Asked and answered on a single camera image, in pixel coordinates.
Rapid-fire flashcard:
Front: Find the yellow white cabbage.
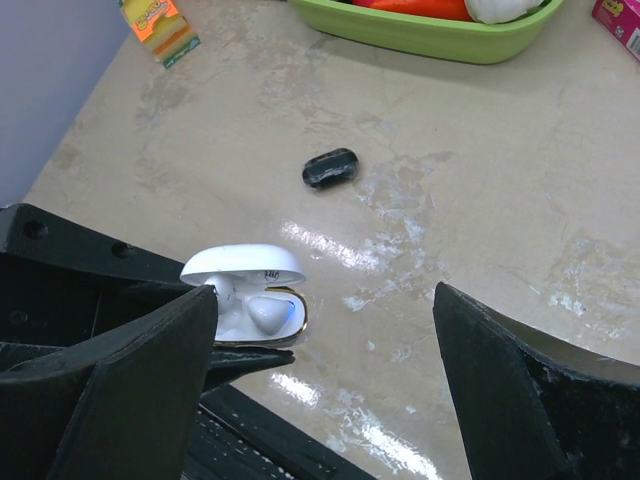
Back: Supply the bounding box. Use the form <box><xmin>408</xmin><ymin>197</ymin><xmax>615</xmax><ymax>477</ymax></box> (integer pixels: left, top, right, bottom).
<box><xmin>464</xmin><ymin>0</ymin><xmax>548</xmax><ymax>25</ymax></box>

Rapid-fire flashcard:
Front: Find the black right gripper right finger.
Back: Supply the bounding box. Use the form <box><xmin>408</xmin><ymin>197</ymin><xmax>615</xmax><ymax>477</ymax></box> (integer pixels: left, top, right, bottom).
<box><xmin>433</xmin><ymin>283</ymin><xmax>639</xmax><ymax>479</ymax></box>

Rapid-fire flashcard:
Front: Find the white earbud charging case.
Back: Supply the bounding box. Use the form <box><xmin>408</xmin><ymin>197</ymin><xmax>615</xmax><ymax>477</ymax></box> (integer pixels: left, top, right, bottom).
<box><xmin>180</xmin><ymin>244</ymin><xmax>308</xmax><ymax>348</ymax></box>

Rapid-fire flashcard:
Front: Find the black earbud charging case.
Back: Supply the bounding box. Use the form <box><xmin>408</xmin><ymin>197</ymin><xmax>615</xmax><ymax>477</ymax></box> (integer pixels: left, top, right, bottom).
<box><xmin>302</xmin><ymin>148</ymin><xmax>360</xmax><ymax>190</ymax></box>

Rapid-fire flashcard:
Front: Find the orange yellow sponge pack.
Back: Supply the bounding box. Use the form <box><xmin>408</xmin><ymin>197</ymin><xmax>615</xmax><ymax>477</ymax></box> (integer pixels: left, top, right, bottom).
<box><xmin>118</xmin><ymin>0</ymin><xmax>201</xmax><ymax>69</ymax></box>

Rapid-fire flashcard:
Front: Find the pink orange snack box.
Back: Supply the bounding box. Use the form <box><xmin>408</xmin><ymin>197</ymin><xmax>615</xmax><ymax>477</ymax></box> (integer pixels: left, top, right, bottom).
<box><xmin>592</xmin><ymin>0</ymin><xmax>640</xmax><ymax>60</ymax></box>

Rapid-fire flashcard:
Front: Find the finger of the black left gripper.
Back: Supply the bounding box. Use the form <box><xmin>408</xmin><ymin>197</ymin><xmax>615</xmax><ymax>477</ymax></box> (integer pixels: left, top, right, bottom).
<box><xmin>1</xmin><ymin>203</ymin><xmax>190</xmax><ymax>350</ymax></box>
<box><xmin>203</xmin><ymin>347</ymin><xmax>295</xmax><ymax>390</ymax></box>

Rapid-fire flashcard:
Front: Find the orange carrot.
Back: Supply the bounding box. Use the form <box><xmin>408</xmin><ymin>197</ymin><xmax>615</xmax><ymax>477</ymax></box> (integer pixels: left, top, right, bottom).
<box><xmin>352</xmin><ymin>0</ymin><xmax>473</xmax><ymax>22</ymax></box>

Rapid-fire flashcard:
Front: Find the green plastic basket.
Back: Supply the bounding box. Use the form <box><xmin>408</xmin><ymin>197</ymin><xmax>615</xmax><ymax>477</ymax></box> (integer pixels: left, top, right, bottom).
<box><xmin>291</xmin><ymin>1</ymin><xmax>562</xmax><ymax>65</ymax></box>

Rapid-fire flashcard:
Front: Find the white earbud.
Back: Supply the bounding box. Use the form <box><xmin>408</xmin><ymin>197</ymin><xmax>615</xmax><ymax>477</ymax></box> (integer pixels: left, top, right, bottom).
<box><xmin>205</xmin><ymin>274</ymin><xmax>235</xmax><ymax>316</ymax></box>
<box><xmin>247</xmin><ymin>296</ymin><xmax>295</xmax><ymax>336</ymax></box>

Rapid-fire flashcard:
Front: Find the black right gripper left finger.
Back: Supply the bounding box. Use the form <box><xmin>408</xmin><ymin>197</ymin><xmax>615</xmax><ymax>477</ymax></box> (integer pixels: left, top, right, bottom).
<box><xmin>1</xmin><ymin>287</ymin><xmax>217</xmax><ymax>479</ymax></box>

